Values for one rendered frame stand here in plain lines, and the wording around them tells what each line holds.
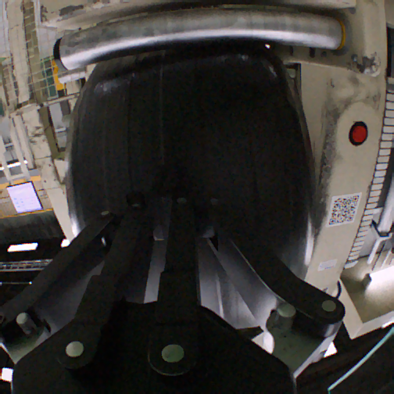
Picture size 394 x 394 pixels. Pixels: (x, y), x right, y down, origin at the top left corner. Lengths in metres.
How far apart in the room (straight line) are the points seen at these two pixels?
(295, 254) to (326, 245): 0.32
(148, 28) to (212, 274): 0.26
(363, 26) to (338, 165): 0.26
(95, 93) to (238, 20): 0.17
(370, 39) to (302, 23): 0.08
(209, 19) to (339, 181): 0.35
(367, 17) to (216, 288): 0.34
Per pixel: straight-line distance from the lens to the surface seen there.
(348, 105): 0.44
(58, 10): 0.29
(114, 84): 0.29
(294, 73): 0.82
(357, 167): 0.50
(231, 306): 0.29
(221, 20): 0.28
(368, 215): 0.62
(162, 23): 0.28
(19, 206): 4.88
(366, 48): 0.31
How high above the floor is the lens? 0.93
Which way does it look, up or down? 31 degrees up
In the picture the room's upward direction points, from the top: 174 degrees clockwise
